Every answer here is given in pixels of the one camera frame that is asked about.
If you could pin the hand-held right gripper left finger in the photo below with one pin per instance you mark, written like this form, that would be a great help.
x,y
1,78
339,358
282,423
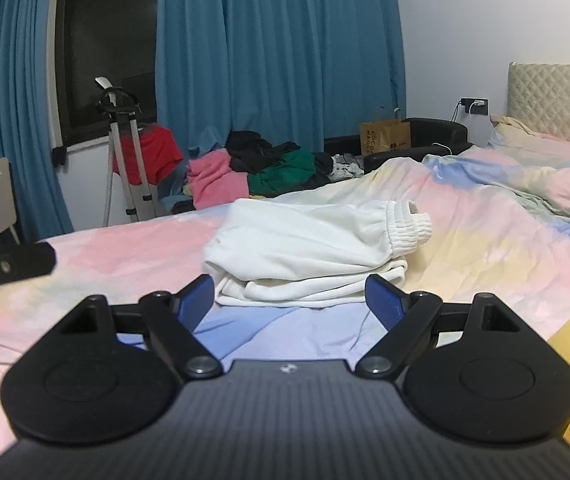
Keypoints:
x,y
195,302

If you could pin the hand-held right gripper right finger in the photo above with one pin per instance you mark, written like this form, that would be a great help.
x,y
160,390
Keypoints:
x,y
385,302

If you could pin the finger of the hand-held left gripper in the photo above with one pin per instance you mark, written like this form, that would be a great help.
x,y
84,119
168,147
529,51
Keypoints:
x,y
20,260

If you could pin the white sweatpants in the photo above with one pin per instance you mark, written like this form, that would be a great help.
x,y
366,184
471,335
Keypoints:
x,y
305,245

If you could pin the pastel bed blanket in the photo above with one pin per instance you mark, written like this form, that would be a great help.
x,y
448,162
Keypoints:
x,y
490,240

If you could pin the pink garment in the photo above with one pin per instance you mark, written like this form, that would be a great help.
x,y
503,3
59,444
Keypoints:
x,y
215,180

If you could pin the white black patterned cloth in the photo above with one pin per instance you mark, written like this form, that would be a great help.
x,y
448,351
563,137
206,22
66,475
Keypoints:
x,y
345,167

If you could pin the garment steamer stand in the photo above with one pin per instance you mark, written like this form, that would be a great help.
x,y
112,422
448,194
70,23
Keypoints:
x,y
135,170

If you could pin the red garment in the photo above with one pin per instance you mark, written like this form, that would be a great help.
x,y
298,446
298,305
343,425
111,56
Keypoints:
x,y
162,155

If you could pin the black garment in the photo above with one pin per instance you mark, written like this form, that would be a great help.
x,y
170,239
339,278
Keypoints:
x,y
247,150

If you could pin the blue curtain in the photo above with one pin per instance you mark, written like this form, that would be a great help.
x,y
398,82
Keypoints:
x,y
275,50
15,85

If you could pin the green garment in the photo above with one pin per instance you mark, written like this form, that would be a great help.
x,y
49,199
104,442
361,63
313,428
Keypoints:
x,y
290,167

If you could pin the brown paper bag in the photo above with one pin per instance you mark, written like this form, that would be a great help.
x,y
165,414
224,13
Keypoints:
x,y
385,135

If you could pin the black leather sofa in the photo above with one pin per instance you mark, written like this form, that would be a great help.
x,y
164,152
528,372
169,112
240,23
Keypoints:
x,y
435,132

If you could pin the white charger plug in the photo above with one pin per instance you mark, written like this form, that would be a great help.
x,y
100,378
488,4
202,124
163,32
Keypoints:
x,y
478,107

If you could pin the cream pillow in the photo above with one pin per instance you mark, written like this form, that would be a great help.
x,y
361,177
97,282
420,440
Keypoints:
x,y
540,142

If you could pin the dark window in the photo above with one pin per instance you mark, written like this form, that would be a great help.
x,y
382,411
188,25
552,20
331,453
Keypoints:
x,y
105,25

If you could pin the beige quilted headboard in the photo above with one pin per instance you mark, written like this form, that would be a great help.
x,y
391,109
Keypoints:
x,y
555,95

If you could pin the black wall bracket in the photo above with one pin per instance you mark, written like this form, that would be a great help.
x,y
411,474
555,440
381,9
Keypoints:
x,y
59,155

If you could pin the black wall socket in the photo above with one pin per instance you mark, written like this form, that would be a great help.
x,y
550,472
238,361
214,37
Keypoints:
x,y
466,106

